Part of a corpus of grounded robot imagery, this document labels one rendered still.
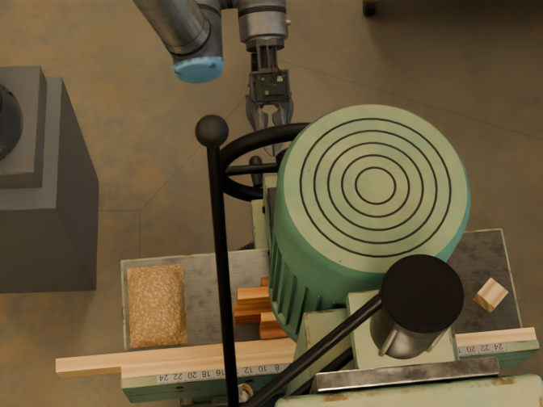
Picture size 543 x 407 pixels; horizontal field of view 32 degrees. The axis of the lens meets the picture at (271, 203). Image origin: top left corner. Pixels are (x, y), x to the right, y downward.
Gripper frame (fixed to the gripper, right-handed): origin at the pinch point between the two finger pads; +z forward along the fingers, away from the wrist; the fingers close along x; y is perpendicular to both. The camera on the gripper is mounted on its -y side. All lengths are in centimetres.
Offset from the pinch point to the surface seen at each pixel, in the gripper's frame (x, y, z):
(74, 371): -34, 39, 33
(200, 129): -13, 78, 4
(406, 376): 2, 99, 28
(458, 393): 6, 100, 29
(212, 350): -14, 39, 31
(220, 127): -11, 78, 4
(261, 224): -4.6, 24.5, 14.0
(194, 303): -16.1, 31.9, 25.0
